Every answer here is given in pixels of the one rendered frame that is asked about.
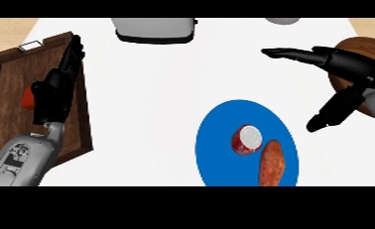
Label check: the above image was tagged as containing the brown wooden cutting board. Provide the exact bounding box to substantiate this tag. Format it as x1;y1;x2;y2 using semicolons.
0;31;94;169

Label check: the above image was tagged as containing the orange sweet potato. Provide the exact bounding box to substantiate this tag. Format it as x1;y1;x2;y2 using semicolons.
258;139;283;187

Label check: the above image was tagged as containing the grey appliance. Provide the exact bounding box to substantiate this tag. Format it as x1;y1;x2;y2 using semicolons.
109;18;199;46

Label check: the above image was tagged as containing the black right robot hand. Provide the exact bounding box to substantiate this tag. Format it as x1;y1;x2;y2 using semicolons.
261;46;375;134

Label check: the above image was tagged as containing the red vegetable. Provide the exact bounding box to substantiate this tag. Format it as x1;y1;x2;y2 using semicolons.
20;80;39;112

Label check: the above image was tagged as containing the grey round object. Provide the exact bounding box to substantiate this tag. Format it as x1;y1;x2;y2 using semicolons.
264;18;300;26

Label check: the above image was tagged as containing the blue round plate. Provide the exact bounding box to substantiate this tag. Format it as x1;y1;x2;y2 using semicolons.
194;99;299;187

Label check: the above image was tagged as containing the red can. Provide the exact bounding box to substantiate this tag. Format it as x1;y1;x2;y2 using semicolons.
230;124;265;157

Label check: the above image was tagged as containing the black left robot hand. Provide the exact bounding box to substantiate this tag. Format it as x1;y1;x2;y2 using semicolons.
30;34;86;126

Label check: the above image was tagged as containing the brown wooden bowl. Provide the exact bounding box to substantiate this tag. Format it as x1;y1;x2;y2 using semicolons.
326;37;375;119

